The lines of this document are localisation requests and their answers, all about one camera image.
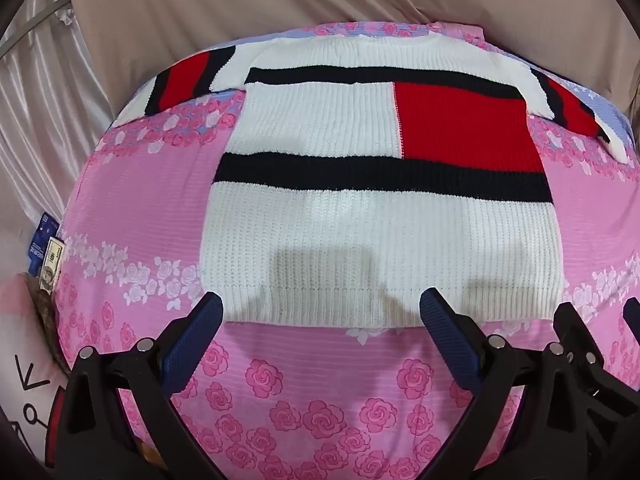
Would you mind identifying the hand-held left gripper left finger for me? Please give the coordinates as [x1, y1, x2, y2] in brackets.
[45, 290, 226, 480]

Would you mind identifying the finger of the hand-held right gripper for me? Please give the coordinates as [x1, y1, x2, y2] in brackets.
[554, 301, 640, 480]
[622, 298, 640, 341]

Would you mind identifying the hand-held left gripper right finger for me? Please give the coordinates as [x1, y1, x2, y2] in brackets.
[419, 287, 601, 480]

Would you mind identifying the white red navy knit sweater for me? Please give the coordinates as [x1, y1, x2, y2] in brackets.
[111, 35, 628, 328]

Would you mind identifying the pink rose print bedsheet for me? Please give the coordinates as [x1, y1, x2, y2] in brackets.
[52, 20, 640, 480]

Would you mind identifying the brown patterned cloth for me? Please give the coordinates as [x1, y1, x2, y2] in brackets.
[30, 285, 63, 361]

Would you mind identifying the banknote print slip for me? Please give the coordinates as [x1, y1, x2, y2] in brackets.
[39, 237, 65, 293]

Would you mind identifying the white cartoon print pillow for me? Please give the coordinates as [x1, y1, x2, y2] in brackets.
[0, 275, 71, 461]

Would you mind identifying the blue packet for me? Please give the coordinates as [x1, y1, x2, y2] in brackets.
[27, 212, 61, 276]

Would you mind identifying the metal rod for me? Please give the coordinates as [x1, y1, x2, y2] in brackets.
[0, 0, 71, 53]

